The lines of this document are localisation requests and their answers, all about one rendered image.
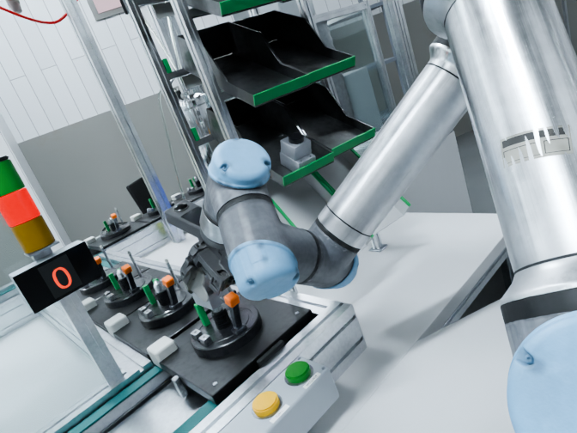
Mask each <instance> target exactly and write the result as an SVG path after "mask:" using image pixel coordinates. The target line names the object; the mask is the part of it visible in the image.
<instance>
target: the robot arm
mask: <svg viewBox="0 0 577 433"><path fill-rule="evenodd" d="M419 2H420V4H421V8H422V13H423V17H424V21H425V22H426V24H427V27H428V28H429V30H430V31H431V32H432V33H434V34H436V35H437V36H436V38H435V39H434V41H433V42H432V44H431V45H430V47H429V52H430V60H429V62H428V63H427V65H426V66H425V67H424V69H423V70H422V72H421V73H420V75H419V76H418V78H417V79H416V80H415V81H414V83H413V84H412V85H411V87H410V89H409V90H408V91H407V93H406V94H405V96H404V97H403V99H402V100H401V101H400V102H399V103H398V105H397V106H396V108H395V109H394V111H393V112H392V114H391V115H390V117H389V118H388V119H387V121H386V122H385V123H384V124H383V126H382V127H381V129H380V130H379V132H378V133H377V135H376V136H375V137H374V139H373V141H372V142H371V143H370V144H369V145H368V147H367V148H366V150H365V151H364V152H363V154H362V155H361V157H360V158H359V160H358V161H357V163H356V164H355V165H354V167H353V168H352V169H351V170H350V172H349V174H348V175H347V176H346V178H345V179H344V181H343V182H342V184H341V185H340V186H339V188H338V189H337V190H336V191H335V193H334V194H333V196H332V197H331V199H330V200H329V202H328V203H327V204H326V206H325V208H324V209H323V210H322V211H321V212H320V214H319V215H318V217H317V219H316V220H315V221H314V223H313V224H312V226H311V227H310V229H309V230H306V229H300V228H296V227H294V226H291V225H288V224H285V223H282V222H281V221H280V219H279V216H278V214H277V212H276V208H275V205H274V204H273V201H272V198H271V196H270V193H269V190H268V187H267V181H268V180H269V178H270V168H271V161H270V157H269V155H268V153H267V152H266V151H265V149H264V148H262V147H261V146H260V145H258V144H257V143H254V142H253V141H250V140H247V139H242V138H241V139H238V138H235V139H229V140H227V141H224V142H223V143H220V144H219V145H218V146H217V147H216V149H215V151H214V153H213V156H212V160H211V164H210V165H209V166H208V179H207V184H206V189H205V194H204V199H203V207H201V206H199V205H197V204H194V203H192V202H190V201H187V200H185V199H184V200H182V201H181V202H179V203H177V204H176V205H174V206H173V207H171V208H169V209H167V210H165V212H164V213H165V216H166V219H167V222H168V223H170V224H172V225H173V226H175V227H177V228H179V229H182V230H184V231H185V232H187V233H189V234H191V235H193V236H195V237H197V238H198V242H196V243H195V244H194V245H193V246H192V247H191V249H190V251H189V253H188V256H187V257H186V258H185V262H184V263H183V265H182V266H181V268H180V276H181V279H182V280H183V284H184V286H185V288H186V290H187V291H188V292H189V293H191V294H192V293H195V294H196V295H197V296H198V297H199V298H201V299H202V300H203V301H204V302H207V301H208V300H209V295H208V293H207V291H206V289H205V287H204V283H205V280H206V277H205V275H204V273H205V274H206V275H207V276H208V278H209V279H210V285H209V287H210V288H211V289H212V290H213V291H214V292H215V293H216V295H217V296H219V294H220V291H224V290H225V289H226V288H227V287H229V286H230V285H234V284H237V287H238V290H239V292H240V293H241V294H242V295H243V296H244V297H245V298H246V299H249V300H254V301H261V300H263V299H265V298H267V299H271V298H274V297H277V296H280V295H282V294H284V293H286V292H287V291H289V290H291V289H292V288H293V287H294V286H295V285H296V284H300V285H306V286H313V287H314V288H316V289H321V290H328V289H340V288H342V287H345V286H347V285H348V284H350V283H351V282H352V281H353V279H354V278H355V276H356V274H357V269H358V265H359V258H358V255H357V254H358V252H359V251H360V250H361V248H362V247H363V246H364V245H365V243H366V242H367V240H368V239H369V238H370V236H371V235H372V234H373V233H374V231H375V230H376V229H377V228H378V227H379V225H380V224H381V223H382V221H383V220H384V219H385V217H386V216H387V214H388V213H389V212H390V210H391V209H392V208H393V206H394V205H395V204H396V203H397V202H398V200H399V199H400V198H401V197H402V195H403V194H404V192H405V191H406V190H407V188H408V187H409V186H410V184H411V183H412V182H413V180H414V179H415V178H416V176H417V175H418V174H419V173H420V172H421V171H422V169H423V168H424V166H425V165H426V164H427V163H428V161H429V160H430V158H431V157H432V156H433V154H434V153H435V152H436V150H437V149H438V148H439V147H440V146H441V144H442V143H443V142H444V141H445V139H446V138H447V136H448V135H449V134H450V132H451V131H452V129H453V128H454V127H455V126H456V124H457V123H458V122H459V121H460V120H461V118H462V117H463V116H464V115H465V113H466V112H467V110H468V113H469V115H470V119H471V124H472V128H473V131H474V134H475V137H476V140H477V146H478V148H479V152H480V156H481V158H482V162H483V167H484V170H485V173H486V176H487V180H488V183H489V189H490V191H491V195H492V198H493V201H494V204H495V209H496V213H497V216H498V219H499V223H500V225H501V231H502V234H503V237H504V241H505V243H506V247H507V252H508V256H509V258H510V262H511V265H512V268H513V274H514V278H513V282H512V284H511V285H510V287H509V288H508V290H507V292H506V293H505V295H504V296H503V297H502V298H501V300H500V307H501V313H502V317H503V320H504V324H505V328H506V332H507V337H508V341H509V344H510V348H511V351H512V354H513V360H512V362H511V364H510V368H509V371H508V377H507V408H508V412H509V416H510V419H511V423H512V426H513V429H514V432H515V433H577V55H576V53H575V50H574V47H573V45H572V42H571V40H570V38H569V36H568V32H567V29H566V28H565V25H564V23H563V20H562V18H561V15H560V13H559V10H558V8H557V6H556V2H555V0H419ZM203 271H204V273H203ZM215 286H216V287H217V288H218V289H217V288H216V287H215Z"/></svg>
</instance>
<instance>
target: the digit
mask: <svg viewBox="0 0 577 433"><path fill-rule="evenodd" d="M38 271H39V273H40V275H41V276H42V277H43V279H44V280H45V282H46V284H47V286H48V288H49V290H50V291H51V293H52V294H53V296H54V298H55V299H57V298H59V297H60V296H62V295H64V294H66V293H68V292H69V291H71V290H73V289H74V288H76V287H78V286H80V285H82V281H81V279H80V278H79V277H78V275H77V273H76V270H75V269H74V267H73V265H72V264H71V263H70V260H69V258H68V256H67V255H66V254H65V255H63V256H61V257H59V258H57V259H55V260H53V261H51V262H49V263H47V264H46V265H43V266H41V267H40V268H38Z"/></svg>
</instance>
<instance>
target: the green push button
mask: <svg viewBox="0 0 577 433"><path fill-rule="evenodd" d="M310 374H311V369H310V366H309V364H308V363H307V362H305V361H297V362H294V363H291V364H290V365H289V366H288V367H287V369H286V371H285V376H286V378H287V380H288V382H290V383H300V382H302V381H304V380H305V379H306V378H308V376H309V375H310Z"/></svg>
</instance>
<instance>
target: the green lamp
mask: <svg viewBox="0 0 577 433"><path fill-rule="evenodd" d="M23 187H25V185H24V183H23V181H22V179H21V177H20V175H19V174H18V172H17V171H16V169H15V166H14V165H13V163H12V161H11V160H10V159H8V160H5V161H2V162H0V197H2V196H4V195H7V194H9V193H12V192H15V191H17V190H20V189H22V188H23Z"/></svg>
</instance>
